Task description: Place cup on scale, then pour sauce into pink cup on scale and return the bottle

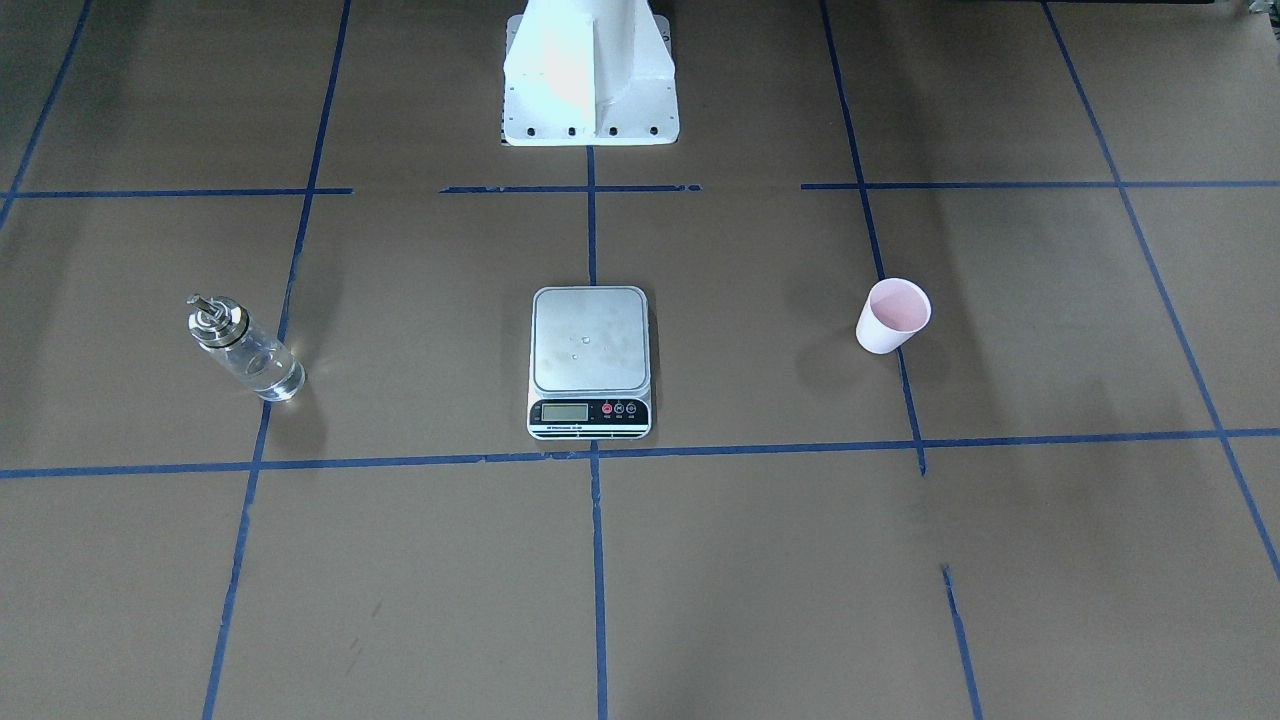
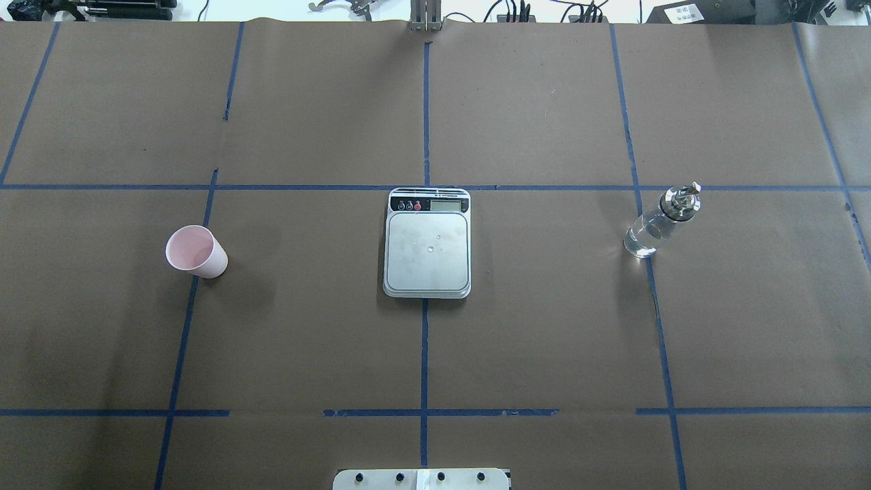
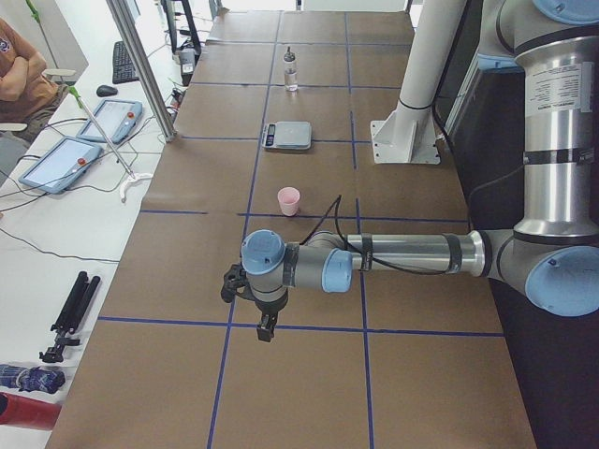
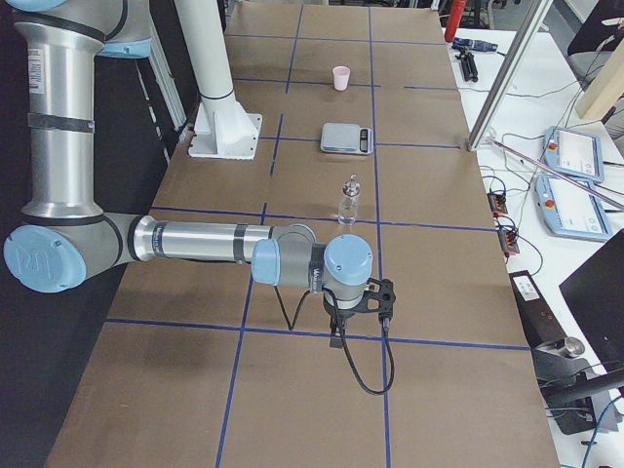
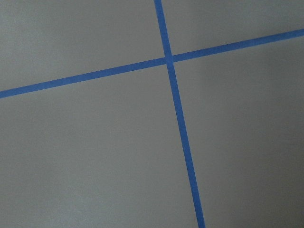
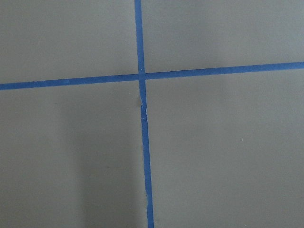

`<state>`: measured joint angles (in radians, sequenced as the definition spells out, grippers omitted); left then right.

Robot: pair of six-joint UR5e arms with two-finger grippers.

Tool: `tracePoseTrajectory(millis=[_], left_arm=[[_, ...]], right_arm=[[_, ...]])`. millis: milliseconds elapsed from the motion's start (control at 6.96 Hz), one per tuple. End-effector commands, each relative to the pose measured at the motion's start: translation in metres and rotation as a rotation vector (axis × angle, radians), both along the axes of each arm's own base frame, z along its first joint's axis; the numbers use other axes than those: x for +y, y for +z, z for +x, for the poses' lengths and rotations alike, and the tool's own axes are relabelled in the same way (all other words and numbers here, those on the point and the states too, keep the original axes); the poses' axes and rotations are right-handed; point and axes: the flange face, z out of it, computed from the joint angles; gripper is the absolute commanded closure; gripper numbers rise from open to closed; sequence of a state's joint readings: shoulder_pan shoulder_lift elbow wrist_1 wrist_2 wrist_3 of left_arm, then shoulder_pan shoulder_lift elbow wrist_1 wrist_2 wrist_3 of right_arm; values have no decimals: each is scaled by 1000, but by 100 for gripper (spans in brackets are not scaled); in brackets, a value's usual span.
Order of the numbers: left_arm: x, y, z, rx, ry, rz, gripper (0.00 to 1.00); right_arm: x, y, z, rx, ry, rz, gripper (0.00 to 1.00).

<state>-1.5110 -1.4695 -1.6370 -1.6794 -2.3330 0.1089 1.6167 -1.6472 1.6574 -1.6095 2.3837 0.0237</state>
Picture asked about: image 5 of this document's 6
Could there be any brown paper table cover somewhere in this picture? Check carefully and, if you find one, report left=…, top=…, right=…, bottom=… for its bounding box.
left=0, top=0, right=304, bottom=228

